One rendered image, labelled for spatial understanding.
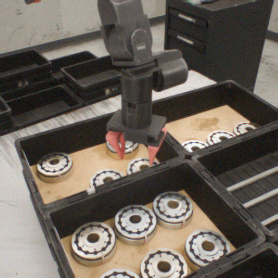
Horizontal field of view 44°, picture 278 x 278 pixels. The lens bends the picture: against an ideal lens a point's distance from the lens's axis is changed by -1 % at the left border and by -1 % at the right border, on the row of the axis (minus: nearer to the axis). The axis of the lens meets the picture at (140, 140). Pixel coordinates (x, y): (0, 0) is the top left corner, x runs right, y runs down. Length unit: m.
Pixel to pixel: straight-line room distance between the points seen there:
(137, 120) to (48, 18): 3.43
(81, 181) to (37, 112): 1.25
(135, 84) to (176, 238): 0.43
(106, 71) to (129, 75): 1.77
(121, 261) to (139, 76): 0.43
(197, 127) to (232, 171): 0.24
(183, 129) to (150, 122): 0.56
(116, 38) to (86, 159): 0.57
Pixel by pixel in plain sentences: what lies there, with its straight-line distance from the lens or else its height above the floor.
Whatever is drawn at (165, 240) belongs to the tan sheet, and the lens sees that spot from 0.86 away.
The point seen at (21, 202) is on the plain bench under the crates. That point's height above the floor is 0.70.
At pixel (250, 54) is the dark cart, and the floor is 0.51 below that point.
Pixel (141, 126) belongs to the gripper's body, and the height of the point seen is 1.16.
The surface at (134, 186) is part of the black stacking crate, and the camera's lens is 0.86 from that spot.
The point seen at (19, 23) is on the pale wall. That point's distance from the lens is 3.90.
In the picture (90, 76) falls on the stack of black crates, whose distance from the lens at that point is 2.32.
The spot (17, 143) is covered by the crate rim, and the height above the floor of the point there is 0.93.
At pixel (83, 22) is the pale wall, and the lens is 4.19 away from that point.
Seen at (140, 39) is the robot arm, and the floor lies 1.32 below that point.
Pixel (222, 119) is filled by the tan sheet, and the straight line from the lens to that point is 1.28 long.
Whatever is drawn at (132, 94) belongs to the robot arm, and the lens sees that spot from 0.60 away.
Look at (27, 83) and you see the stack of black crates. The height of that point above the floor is 0.50.
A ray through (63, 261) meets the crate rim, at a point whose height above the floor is 0.93.
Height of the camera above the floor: 1.52
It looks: 37 degrees down
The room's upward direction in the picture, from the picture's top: straight up
